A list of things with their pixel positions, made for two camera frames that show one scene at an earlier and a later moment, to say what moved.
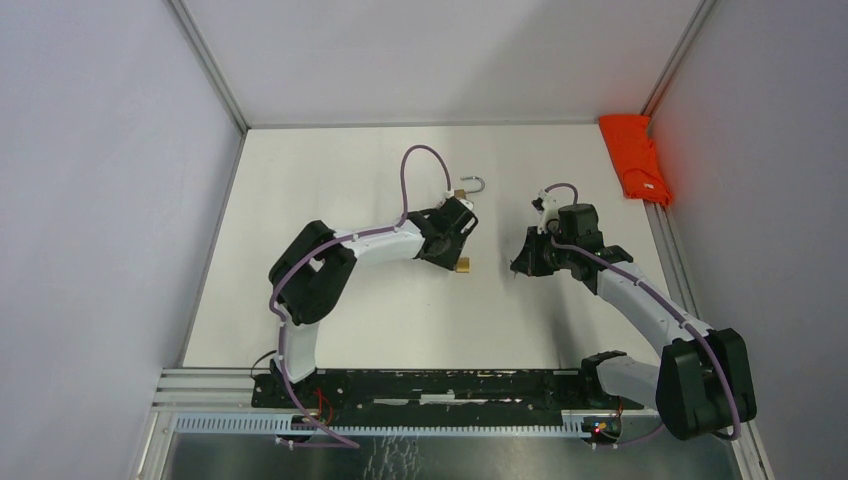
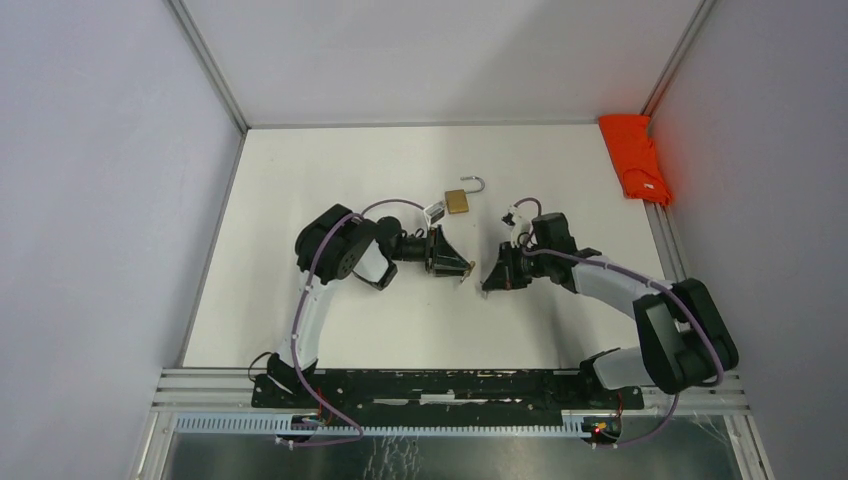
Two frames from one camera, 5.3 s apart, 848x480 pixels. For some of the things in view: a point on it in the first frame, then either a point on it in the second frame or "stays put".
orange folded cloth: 635,158 stays put
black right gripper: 528,261 -> 504,275
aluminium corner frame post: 674,60 stays put
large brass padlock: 461,193 stays put
